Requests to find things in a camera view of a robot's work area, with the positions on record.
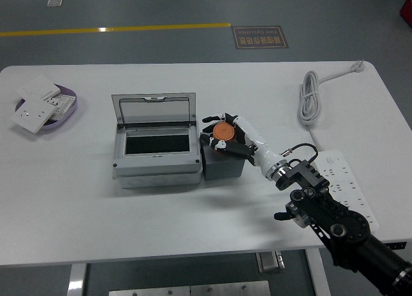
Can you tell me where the purple tray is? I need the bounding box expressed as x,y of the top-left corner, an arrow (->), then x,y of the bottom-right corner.
15,83 -> 80,131

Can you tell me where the white power cord with plug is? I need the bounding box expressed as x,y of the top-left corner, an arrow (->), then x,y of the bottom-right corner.
296,60 -> 366,154

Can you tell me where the white table leg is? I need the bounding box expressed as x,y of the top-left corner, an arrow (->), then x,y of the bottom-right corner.
66,263 -> 88,296
305,248 -> 332,296

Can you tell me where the white wall socket panel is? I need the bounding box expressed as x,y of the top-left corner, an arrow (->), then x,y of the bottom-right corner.
10,95 -> 57,134

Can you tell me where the grey box under table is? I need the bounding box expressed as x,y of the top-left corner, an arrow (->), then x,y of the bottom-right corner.
256,250 -> 286,273

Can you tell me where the metal table base plate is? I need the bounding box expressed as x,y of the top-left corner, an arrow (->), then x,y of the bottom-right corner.
108,280 -> 271,296

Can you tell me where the yellow floor tape line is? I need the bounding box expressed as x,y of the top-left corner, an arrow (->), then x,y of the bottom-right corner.
0,22 -> 232,38

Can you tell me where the brown floor sign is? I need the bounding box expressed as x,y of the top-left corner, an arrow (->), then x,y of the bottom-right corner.
231,25 -> 290,50

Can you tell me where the white power strip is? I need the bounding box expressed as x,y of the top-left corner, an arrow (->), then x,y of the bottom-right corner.
314,149 -> 380,229

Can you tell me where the grey box with clear lid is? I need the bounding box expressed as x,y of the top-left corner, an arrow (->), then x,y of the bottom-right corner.
111,91 -> 203,189

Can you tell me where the orange cylinder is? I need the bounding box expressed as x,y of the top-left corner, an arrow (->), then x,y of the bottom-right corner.
212,122 -> 236,142

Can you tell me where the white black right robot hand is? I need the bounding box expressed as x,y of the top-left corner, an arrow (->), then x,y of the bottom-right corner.
200,112 -> 284,181

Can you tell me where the grey cube with round hole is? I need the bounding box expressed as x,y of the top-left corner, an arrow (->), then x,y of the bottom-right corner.
200,133 -> 245,181

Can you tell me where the white printed socket panel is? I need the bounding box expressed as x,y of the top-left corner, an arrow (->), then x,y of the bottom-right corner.
43,94 -> 77,122

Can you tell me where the red object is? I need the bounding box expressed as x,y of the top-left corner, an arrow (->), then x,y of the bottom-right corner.
398,0 -> 412,20

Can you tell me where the white plain switch panel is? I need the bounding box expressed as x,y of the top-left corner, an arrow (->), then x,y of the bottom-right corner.
14,75 -> 62,100

